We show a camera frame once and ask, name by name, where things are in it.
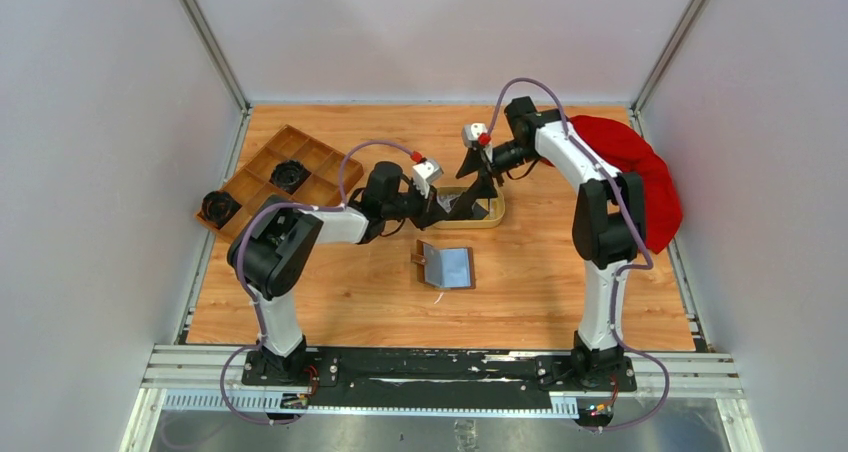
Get red cloth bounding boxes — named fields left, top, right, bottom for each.
left=539, top=114, right=684, bottom=255

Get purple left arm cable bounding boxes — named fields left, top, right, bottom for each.
left=219, top=139, right=425, bottom=427

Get wooden compartment tray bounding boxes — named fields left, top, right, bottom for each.
left=195, top=125, right=364, bottom=243

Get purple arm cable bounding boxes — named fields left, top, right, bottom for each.
left=219, top=139, right=425, bottom=427
left=486, top=77, right=670, bottom=434

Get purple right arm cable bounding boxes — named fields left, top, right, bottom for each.
left=486, top=77, right=670, bottom=434

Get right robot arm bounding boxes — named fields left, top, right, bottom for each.
left=457, top=97, right=646, bottom=390

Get brown leather card holder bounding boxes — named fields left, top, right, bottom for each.
left=410, top=240, right=476, bottom=291

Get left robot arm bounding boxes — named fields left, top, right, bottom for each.
left=227, top=159, right=446, bottom=385

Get black coiled cable roll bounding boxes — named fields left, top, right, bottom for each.
left=269, top=160, right=312, bottom=195
left=201, top=190, right=242, bottom=230

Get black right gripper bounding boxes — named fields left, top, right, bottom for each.
left=457, top=139, right=542, bottom=202

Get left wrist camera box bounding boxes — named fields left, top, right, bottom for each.
left=411, top=159, right=443, bottom=199

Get beige oval tray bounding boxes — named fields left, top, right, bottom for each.
left=433, top=186, right=506, bottom=230

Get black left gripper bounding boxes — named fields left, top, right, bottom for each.
left=382, top=179, right=448, bottom=231

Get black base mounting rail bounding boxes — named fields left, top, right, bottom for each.
left=241, top=347, right=637, bottom=412

